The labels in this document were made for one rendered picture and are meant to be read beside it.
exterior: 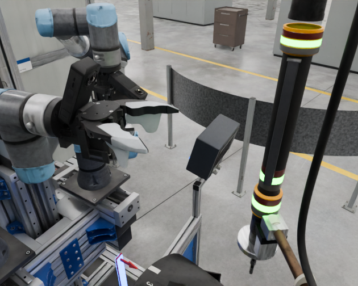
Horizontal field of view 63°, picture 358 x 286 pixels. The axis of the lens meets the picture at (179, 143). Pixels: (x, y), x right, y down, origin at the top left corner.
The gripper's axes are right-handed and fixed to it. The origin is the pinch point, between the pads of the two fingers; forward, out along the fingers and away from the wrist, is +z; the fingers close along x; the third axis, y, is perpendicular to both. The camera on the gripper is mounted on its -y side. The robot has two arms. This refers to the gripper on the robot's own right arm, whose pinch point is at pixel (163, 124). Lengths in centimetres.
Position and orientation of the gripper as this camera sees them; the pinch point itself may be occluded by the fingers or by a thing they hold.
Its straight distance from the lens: 45.5
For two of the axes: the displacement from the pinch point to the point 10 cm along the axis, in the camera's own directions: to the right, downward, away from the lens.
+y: 0.1, 8.5, 5.3
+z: 9.5, 1.7, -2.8
